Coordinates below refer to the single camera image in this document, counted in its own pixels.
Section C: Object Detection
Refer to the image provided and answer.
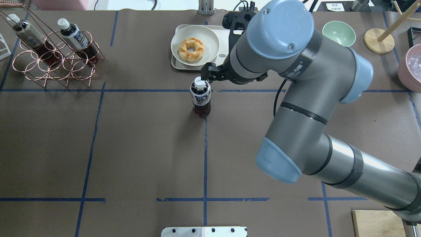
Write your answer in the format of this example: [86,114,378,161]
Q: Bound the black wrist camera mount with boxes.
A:
[222,9,256,52]

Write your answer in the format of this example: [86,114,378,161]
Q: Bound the glazed donut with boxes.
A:
[178,38,205,63]

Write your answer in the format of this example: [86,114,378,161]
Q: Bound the tea bottle white cap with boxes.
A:
[190,76,211,117]

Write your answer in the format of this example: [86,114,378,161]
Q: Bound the pink bowl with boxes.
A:
[398,44,421,93]

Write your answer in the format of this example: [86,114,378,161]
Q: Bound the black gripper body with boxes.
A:
[201,63,267,85]

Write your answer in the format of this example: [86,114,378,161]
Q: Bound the copper wire bottle rack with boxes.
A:
[1,0,105,88]

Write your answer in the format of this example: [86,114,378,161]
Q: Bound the clear ice cubes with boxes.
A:
[406,52,421,82]

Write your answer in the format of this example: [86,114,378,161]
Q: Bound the wooden cutting board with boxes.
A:
[352,210,406,237]

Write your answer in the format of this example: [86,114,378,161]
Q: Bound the upper black orange connector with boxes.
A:
[233,0,258,11]

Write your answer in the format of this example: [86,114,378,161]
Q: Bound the black camera cable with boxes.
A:
[273,79,288,117]

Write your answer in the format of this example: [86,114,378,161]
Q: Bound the cream round plate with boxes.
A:
[170,25,220,66]

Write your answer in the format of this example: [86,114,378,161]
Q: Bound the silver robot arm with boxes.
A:
[201,0,420,224]

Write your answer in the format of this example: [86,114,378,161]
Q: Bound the white metal base plate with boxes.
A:
[161,226,248,237]

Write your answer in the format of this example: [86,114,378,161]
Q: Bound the green ceramic bowl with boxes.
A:
[322,20,356,47]

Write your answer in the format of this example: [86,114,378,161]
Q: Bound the wooden cup stand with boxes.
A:
[363,0,420,55]

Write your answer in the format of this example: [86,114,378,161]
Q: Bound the aluminium frame post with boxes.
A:
[198,0,215,15]

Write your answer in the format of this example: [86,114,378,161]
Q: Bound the tea bottle in rack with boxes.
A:
[57,18,99,63]

